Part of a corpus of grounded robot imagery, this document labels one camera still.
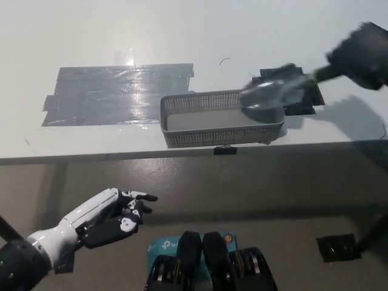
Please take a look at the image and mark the large grey duct tape patch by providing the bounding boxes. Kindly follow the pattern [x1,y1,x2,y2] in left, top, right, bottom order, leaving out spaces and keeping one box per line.
[40,62,195,128]

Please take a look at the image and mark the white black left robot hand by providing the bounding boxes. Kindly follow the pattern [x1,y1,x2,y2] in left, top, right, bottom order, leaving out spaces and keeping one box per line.
[28,187,159,270]

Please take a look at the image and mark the grey perforated plastic basket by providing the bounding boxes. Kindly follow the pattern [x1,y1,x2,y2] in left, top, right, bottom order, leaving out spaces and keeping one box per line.
[159,89,286,149]

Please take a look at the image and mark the black tape patch on table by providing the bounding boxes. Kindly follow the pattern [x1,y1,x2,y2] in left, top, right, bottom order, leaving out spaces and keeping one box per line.
[259,65,327,116]

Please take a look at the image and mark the black floor plate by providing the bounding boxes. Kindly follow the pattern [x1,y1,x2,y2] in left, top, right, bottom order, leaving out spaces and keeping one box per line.
[315,233,363,263]

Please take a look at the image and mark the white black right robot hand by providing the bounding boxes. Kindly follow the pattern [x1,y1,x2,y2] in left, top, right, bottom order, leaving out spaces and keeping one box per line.
[326,29,388,91]

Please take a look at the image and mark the black table leg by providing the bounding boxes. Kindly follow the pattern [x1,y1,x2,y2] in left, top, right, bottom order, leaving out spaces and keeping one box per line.
[0,215,24,243]
[354,212,388,252]

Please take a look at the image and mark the garden trowel green black handle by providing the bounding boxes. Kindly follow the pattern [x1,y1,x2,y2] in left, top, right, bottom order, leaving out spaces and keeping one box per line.
[240,65,337,115]

